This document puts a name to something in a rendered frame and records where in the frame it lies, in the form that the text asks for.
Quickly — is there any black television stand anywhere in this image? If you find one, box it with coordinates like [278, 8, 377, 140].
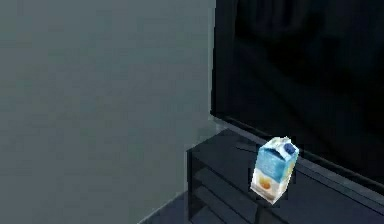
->
[185, 128, 384, 224]

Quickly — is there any blue and white carton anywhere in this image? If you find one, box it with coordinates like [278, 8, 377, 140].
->
[249, 135, 300, 205]

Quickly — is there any black television set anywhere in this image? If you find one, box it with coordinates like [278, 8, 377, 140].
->
[209, 0, 384, 198]

